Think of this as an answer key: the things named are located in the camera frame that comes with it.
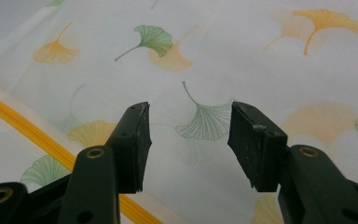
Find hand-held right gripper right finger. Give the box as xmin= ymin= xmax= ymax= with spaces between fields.
xmin=227 ymin=101 xmax=289 ymax=193

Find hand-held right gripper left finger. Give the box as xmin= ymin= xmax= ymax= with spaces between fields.
xmin=104 ymin=101 xmax=153 ymax=194

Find white mesh leaf-print laundry bag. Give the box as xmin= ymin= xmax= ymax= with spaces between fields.
xmin=0 ymin=0 xmax=358 ymax=224

